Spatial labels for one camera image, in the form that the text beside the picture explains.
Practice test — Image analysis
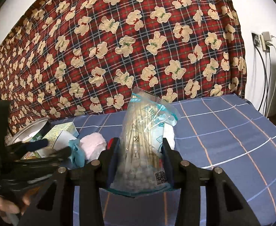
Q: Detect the teal cloth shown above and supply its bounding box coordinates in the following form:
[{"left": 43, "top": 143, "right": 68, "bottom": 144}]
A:
[{"left": 68, "top": 138, "right": 85, "bottom": 167}]

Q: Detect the wall socket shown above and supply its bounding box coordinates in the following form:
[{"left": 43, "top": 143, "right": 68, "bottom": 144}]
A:
[{"left": 251, "top": 32, "right": 261, "bottom": 47}]

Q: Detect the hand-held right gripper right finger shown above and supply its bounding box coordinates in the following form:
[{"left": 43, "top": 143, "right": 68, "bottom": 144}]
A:
[{"left": 161, "top": 138, "right": 262, "bottom": 226}]

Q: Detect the black cable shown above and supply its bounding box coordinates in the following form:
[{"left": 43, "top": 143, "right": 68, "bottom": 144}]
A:
[{"left": 254, "top": 44, "right": 268, "bottom": 117}]

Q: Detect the green floral tissue pack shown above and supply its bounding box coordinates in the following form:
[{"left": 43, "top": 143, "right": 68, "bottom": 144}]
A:
[{"left": 42, "top": 123, "right": 79, "bottom": 157}]

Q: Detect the pink fluffy puff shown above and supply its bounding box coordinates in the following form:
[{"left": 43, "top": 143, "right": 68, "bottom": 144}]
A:
[{"left": 80, "top": 132, "right": 106, "bottom": 164}]

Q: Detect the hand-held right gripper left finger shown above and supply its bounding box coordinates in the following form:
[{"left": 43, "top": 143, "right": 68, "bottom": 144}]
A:
[{"left": 18, "top": 138, "right": 119, "bottom": 226}]

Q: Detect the blue plaid bedsheet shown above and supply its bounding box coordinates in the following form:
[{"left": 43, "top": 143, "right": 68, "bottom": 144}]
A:
[{"left": 51, "top": 94, "right": 276, "bottom": 226}]

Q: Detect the person's left hand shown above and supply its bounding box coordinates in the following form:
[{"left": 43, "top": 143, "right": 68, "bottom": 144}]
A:
[{"left": 0, "top": 187, "right": 32, "bottom": 225}]

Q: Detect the round metal basin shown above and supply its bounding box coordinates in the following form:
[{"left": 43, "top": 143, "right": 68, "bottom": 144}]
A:
[{"left": 9, "top": 117, "right": 51, "bottom": 146}]

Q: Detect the cotton swab packet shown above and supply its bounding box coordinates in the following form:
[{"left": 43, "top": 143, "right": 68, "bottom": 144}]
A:
[{"left": 108, "top": 87, "right": 182, "bottom": 197}]

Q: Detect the red plaid bear-print blanket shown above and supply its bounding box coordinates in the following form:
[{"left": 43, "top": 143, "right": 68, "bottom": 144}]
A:
[{"left": 0, "top": 0, "right": 248, "bottom": 132}]

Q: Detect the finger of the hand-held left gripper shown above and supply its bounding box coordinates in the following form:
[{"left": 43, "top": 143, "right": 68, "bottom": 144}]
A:
[
  {"left": 7, "top": 138, "right": 49, "bottom": 154},
  {"left": 13, "top": 147, "right": 72, "bottom": 165}
]

